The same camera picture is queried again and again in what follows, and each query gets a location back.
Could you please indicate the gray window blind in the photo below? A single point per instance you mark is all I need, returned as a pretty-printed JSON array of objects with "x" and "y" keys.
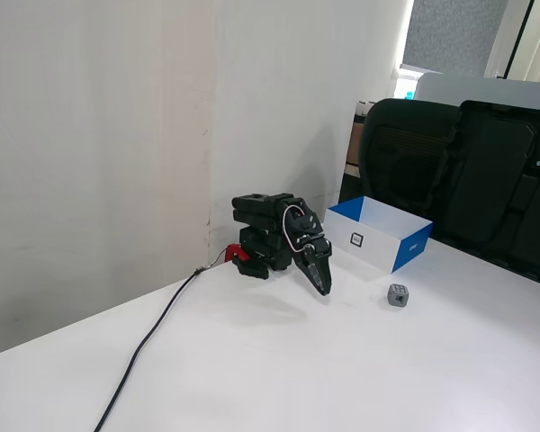
[{"x": 450, "y": 31}]

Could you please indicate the white panel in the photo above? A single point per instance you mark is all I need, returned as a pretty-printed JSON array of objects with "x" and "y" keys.
[{"x": 477, "y": 87}]

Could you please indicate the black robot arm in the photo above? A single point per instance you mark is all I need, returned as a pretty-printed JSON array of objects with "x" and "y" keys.
[{"x": 256, "y": 211}]

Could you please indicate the gray cube block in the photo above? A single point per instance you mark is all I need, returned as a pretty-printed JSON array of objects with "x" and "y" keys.
[{"x": 398, "y": 297}]

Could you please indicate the blue and white cardboard box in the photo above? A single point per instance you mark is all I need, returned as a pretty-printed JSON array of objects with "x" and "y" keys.
[{"x": 373, "y": 252}]

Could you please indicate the red clamp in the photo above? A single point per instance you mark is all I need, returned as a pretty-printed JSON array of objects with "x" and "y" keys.
[{"x": 231, "y": 252}]

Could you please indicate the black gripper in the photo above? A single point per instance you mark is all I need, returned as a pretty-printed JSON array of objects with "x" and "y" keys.
[{"x": 319, "y": 261}]

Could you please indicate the small teal object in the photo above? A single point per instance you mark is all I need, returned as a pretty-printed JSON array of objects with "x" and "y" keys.
[{"x": 409, "y": 95}]

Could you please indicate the black window frame bar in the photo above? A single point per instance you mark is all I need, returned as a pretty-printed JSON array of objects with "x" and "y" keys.
[{"x": 520, "y": 36}]

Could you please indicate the small white object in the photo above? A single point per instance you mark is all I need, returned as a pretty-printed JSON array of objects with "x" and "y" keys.
[{"x": 363, "y": 108}]

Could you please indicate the dark cabinet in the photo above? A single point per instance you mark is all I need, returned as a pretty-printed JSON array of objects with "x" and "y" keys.
[{"x": 348, "y": 191}]

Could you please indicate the black mesh office chair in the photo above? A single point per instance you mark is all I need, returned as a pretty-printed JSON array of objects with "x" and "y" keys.
[{"x": 405, "y": 180}]

